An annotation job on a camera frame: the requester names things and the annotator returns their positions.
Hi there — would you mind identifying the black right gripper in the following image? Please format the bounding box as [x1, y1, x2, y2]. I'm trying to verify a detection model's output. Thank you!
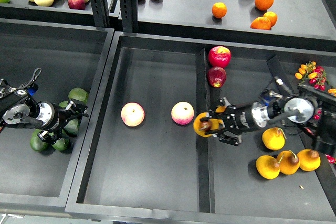
[201, 97, 269, 146]

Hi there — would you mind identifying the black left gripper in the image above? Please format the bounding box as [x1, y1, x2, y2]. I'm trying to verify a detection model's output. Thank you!
[36, 99, 89, 144]

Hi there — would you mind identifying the yellow pear with brown stem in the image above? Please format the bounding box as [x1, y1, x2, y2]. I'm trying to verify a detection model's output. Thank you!
[193, 114, 223, 136]

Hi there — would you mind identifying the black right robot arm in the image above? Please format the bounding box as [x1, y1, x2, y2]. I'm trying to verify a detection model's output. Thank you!
[194, 77, 335, 157]

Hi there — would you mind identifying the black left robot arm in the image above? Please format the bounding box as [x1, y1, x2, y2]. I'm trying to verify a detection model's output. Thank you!
[1, 68, 89, 144]

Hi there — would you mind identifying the green avocado bottom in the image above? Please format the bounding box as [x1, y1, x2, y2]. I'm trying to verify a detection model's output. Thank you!
[30, 130, 49, 152]

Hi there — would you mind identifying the green avocado top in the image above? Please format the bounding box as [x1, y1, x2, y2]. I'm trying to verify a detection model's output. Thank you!
[68, 88, 89, 104]

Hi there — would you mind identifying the yellow pear upper right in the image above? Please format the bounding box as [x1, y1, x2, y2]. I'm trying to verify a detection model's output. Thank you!
[262, 127, 286, 151]

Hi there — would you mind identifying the yellow pear lower middle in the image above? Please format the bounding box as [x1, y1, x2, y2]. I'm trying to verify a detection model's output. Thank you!
[277, 150, 300, 175]

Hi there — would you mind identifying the yellow pear lower right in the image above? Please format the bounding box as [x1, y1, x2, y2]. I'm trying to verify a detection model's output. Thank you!
[297, 149, 321, 172]

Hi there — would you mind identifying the pink peach right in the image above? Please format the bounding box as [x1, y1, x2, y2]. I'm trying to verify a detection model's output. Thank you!
[171, 101, 194, 125]

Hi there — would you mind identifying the dark red apple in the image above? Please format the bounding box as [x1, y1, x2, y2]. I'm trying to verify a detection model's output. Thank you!
[207, 67, 226, 88]

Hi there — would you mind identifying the black left tray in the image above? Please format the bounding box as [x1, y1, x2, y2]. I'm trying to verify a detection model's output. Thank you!
[1, 19, 114, 214]

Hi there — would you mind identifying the bright red apple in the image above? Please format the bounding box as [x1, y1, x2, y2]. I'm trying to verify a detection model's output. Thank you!
[208, 46, 232, 68]

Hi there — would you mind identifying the pink peach left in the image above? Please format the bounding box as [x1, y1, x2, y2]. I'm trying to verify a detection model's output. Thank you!
[121, 102, 145, 127]

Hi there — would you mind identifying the black middle divided tray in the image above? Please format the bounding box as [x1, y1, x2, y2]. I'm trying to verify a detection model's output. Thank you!
[66, 33, 335, 223]

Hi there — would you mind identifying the orange lower right front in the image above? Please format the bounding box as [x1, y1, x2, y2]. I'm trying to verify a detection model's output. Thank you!
[250, 16, 272, 30]

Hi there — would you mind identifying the orange centre shelf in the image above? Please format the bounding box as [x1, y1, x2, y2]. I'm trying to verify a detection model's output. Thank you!
[212, 2, 227, 19]

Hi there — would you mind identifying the cherry tomato bunch upper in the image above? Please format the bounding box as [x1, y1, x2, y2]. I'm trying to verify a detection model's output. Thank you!
[295, 61, 328, 91]

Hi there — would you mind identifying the red apple on shelf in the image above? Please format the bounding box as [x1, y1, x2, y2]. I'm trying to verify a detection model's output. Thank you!
[68, 0, 86, 10]

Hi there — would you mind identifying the orange lower right back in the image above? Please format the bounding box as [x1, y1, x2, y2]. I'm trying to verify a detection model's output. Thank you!
[263, 11, 278, 27]

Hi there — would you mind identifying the large orange right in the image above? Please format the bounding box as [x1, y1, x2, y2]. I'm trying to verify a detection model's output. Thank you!
[255, 0, 274, 11]

